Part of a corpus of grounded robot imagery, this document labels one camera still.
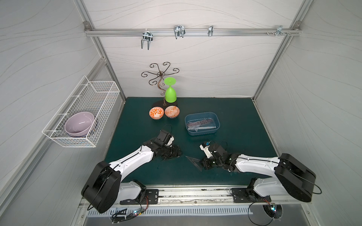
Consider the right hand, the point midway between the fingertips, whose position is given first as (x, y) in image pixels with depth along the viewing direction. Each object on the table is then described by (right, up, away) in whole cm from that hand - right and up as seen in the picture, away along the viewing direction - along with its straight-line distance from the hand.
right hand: (199, 161), depth 85 cm
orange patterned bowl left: (-31, +29, +24) cm, 49 cm away
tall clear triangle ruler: (-2, -1, +1) cm, 2 cm away
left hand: (-12, +5, -2) cm, 13 cm away
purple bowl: (-57, +25, -22) cm, 66 cm away
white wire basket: (-59, +39, -6) cm, 71 cm away
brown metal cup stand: (-26, +37, +30) cm, 54 cm away
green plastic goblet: (-18, +41, +7) cm, 46 cm away
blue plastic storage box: (0, +27, +20) cm, 34 cm away
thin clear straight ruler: (+4, +19, +17) cm, 25 cm away
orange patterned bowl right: (-19, +30, +26) cm, 44 cm away
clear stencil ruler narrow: (+2, +23, +20) cm, 30 cm away
